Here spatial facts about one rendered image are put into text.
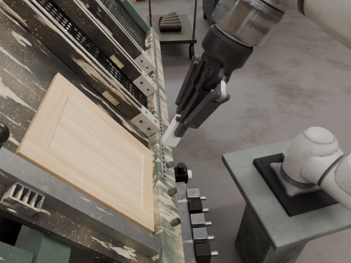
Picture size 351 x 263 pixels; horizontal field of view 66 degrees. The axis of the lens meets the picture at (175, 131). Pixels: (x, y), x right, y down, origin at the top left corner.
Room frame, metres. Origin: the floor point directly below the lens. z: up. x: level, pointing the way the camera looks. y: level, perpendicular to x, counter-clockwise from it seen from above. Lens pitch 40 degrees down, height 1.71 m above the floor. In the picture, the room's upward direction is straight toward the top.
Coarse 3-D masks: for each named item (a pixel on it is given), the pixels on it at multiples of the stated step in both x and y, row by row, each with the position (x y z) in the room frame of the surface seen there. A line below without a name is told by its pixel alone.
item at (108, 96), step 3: (102, 93) 0.92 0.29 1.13; (105, 93) 0.92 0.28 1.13; (108, 93) 0.92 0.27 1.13; (105, 96) 0.92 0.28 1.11; (108, 96) 0.92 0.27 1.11; (111, 96) 0.93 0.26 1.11; (108, 99) 0.92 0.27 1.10; (111, 99) 0.93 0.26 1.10; (114, 99) 0.93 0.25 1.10; (111, 102) 0.92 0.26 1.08; (114, 102) 0.93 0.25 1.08; (117, 102) 0.93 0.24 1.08; (114, 105) 0.93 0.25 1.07
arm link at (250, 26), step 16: (224, 0) 0.40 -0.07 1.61; (240, 0) 0.37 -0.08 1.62; (256, 0) 0.37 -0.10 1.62; (224, 16) 0.38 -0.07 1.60; (240, 16) 0.37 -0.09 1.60; (256, 16) 0.36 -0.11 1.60; (272, 16) 0.37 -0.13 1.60; (224, 32) 0.38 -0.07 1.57; (240, 32) 0.36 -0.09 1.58; (256, 32) 0.37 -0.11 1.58
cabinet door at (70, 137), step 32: (64, 96) 0.72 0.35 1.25; (32, 128) 0.52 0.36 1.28; (64, 128) 0.60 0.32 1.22; (96, 128) 0.70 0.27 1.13; (32, 160) 0.43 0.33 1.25; (64, 160) 0.49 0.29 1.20; (96, 160) 0.57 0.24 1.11; (128, 160) 0.68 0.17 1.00; (96, 192) 0.46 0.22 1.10; (128, 192) 0.54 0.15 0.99
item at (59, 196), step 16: (0, 160) 0.37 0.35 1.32; (16, 160) 0.39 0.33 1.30; (0, 176) 0.35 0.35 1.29; (16, 176) 0.36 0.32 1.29; (32, 176) 0.38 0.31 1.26; (48, 176) 0.40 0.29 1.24; (48, 192) 0.36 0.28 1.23; (64, 192) 0.39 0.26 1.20; (80, 192) 0.41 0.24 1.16; (64, 208) 0.36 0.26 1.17; (80, 208) 0.37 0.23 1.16; (96, 208) 0.40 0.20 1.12; (96, 224) 0.37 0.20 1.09; (112, 224) 0.38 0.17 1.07; (128, 224) 0.41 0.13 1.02; (128, 240) 0.37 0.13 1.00; (144, 240) 0.39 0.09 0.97
